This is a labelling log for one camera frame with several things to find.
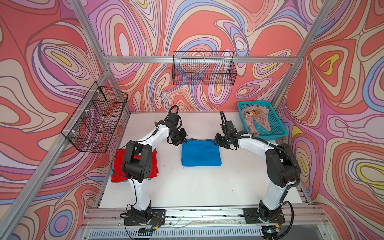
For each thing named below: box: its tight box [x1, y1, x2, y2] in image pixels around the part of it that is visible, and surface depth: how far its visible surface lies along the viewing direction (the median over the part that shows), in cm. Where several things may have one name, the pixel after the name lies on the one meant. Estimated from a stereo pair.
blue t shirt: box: [181, 138, 222, 167], surface depth 94 cm
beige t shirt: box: [242, 104, 272, 137], surface depth 114 cm
